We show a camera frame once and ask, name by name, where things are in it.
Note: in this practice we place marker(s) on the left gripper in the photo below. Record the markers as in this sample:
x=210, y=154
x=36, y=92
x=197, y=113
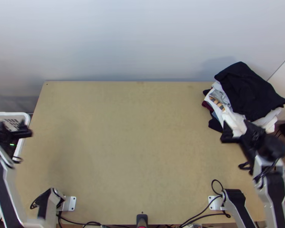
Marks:
x=12, y=131

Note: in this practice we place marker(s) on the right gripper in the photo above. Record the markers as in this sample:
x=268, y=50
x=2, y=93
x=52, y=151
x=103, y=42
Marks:
x=251, y=140

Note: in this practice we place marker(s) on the black t-shirt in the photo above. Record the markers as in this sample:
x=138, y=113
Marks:
x=230, y=136

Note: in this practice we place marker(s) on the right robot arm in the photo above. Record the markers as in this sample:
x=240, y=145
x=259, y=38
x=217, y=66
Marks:
x=270, y=190

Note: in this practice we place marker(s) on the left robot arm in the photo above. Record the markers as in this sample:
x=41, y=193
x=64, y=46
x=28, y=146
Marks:
x=4, y=190

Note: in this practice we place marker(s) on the white laundry basket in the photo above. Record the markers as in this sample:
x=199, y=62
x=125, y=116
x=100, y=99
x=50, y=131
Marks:
x=19, y=117

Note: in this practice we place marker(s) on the heap of clothes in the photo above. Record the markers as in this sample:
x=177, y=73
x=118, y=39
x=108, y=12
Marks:
x=247, y=95

